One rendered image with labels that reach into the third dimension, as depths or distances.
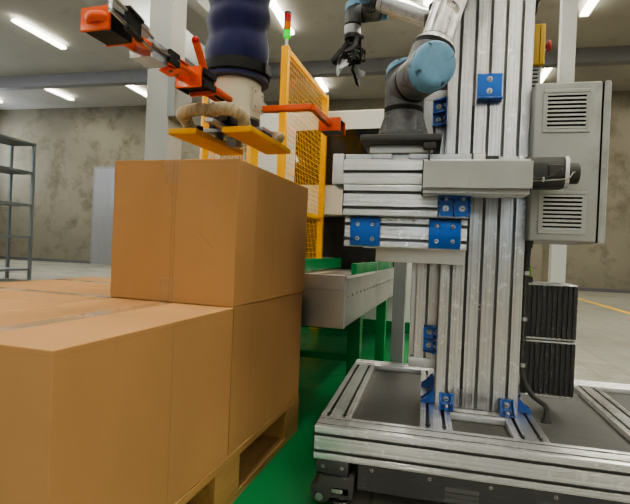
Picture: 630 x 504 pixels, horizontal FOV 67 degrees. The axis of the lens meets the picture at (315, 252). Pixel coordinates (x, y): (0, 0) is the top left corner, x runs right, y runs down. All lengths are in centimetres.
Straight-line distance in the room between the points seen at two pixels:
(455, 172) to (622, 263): 1188
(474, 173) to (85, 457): 103
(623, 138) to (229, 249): 1246
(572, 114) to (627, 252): 1155
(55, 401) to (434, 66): 111
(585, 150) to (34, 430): 149
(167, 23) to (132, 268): 212
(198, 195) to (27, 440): 75
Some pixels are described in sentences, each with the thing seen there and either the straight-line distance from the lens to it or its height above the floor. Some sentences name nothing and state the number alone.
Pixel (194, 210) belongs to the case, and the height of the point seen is 80.
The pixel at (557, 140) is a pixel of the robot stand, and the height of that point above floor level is 106.
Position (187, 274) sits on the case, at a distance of 136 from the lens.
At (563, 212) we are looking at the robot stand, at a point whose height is 85.
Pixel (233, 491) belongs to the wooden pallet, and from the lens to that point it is 149.
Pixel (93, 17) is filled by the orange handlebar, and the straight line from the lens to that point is 120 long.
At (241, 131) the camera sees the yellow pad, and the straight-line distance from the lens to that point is 149.
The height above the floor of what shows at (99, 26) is 116.
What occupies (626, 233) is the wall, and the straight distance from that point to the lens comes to 1311.
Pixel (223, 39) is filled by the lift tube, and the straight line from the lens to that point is 168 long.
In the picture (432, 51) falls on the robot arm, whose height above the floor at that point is 123.
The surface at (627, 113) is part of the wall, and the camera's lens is 1351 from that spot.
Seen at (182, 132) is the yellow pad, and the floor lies 106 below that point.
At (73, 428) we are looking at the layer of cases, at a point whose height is 41.
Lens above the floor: 71
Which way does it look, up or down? level
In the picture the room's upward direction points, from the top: 2 degrees clockwise
